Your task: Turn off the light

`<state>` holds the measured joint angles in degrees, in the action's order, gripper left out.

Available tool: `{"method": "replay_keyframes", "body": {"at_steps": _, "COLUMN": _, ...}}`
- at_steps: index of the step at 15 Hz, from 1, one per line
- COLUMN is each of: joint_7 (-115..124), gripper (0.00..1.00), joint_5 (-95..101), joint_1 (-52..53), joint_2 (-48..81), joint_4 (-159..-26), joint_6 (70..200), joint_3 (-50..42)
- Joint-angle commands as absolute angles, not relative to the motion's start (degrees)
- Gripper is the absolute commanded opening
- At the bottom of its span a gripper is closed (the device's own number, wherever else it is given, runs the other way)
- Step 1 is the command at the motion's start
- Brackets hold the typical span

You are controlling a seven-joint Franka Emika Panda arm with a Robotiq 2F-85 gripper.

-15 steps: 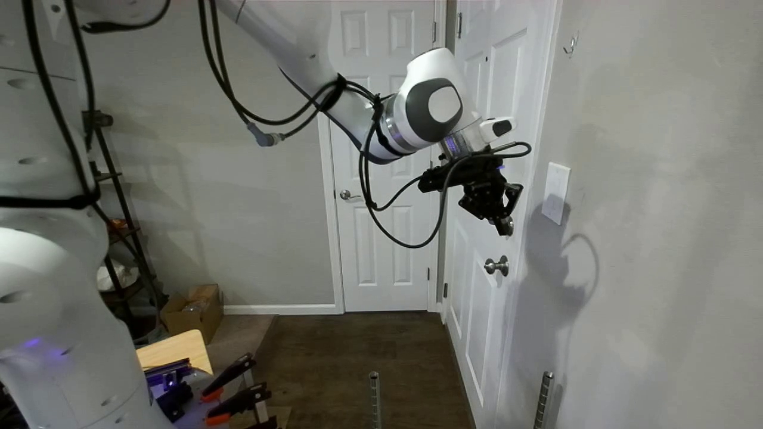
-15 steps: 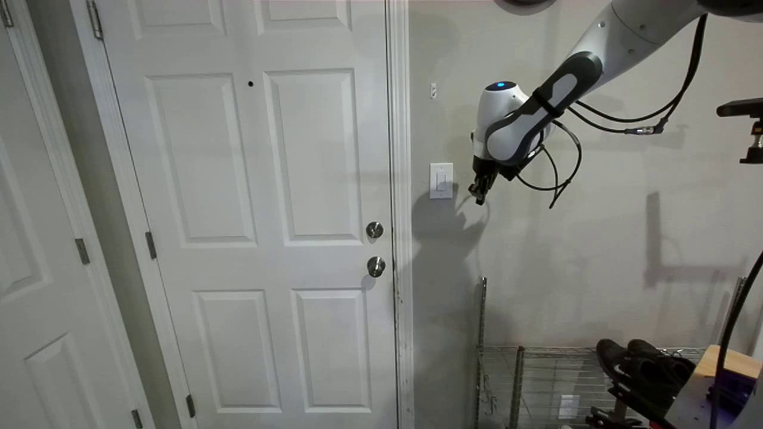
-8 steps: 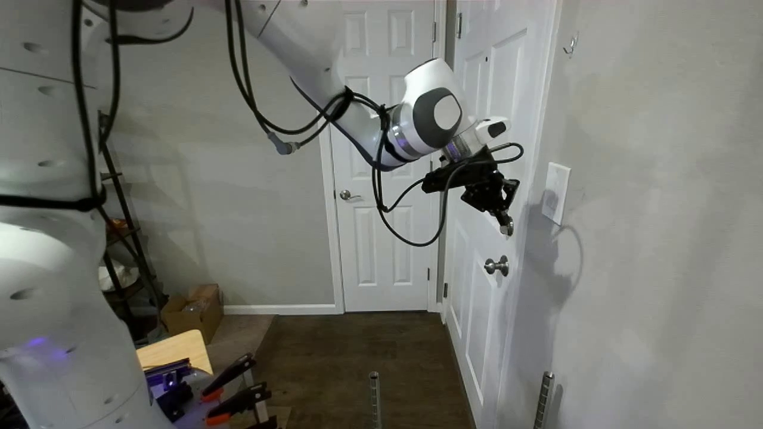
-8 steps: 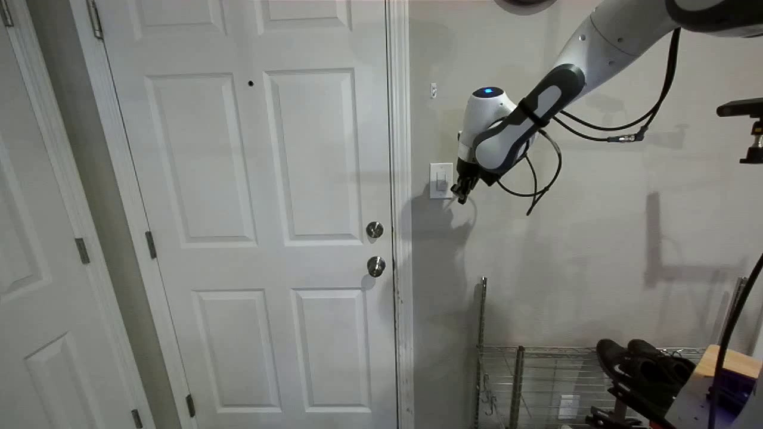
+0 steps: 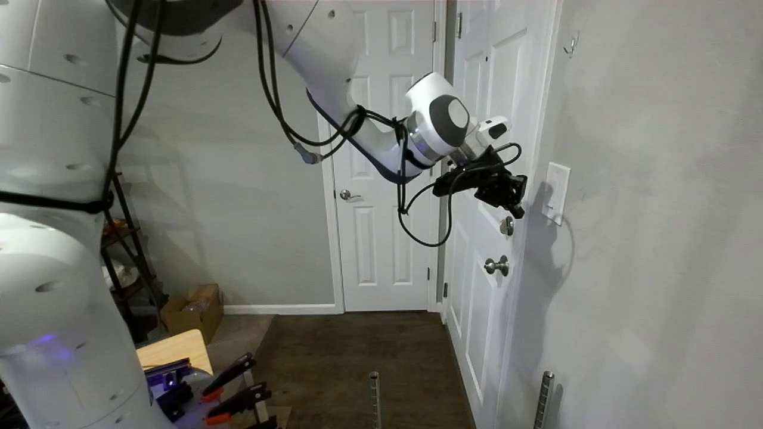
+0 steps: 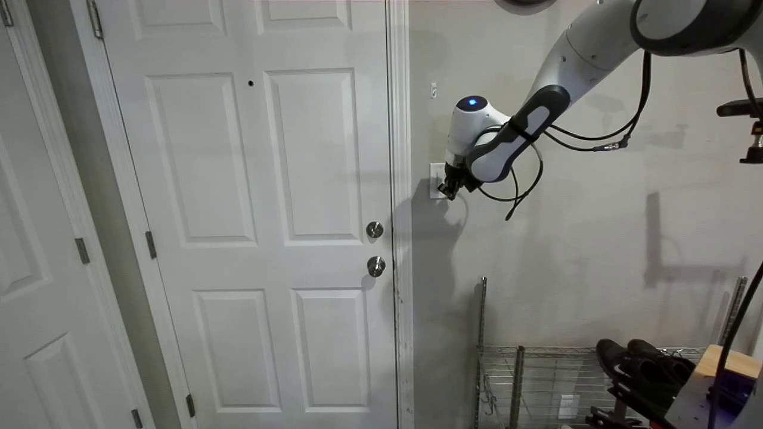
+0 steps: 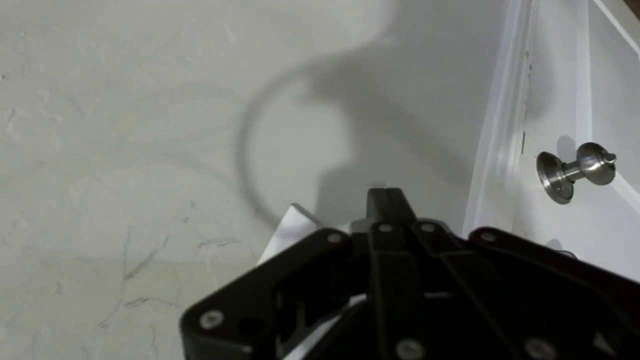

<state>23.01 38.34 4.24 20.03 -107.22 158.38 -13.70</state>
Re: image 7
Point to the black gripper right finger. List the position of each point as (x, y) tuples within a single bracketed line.
[(507, 286)]

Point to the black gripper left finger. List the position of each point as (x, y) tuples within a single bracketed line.
[(301, 266)]

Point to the silver round door knob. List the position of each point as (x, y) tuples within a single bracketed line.
[(572, 173)]

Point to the white panel door with knob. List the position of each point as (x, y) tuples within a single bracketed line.
[(600, 81)]

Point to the white wall light switch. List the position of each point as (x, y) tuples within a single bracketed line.
[(290, 230)]

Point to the white door frame trim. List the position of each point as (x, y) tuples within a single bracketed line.
[(501, 121)]

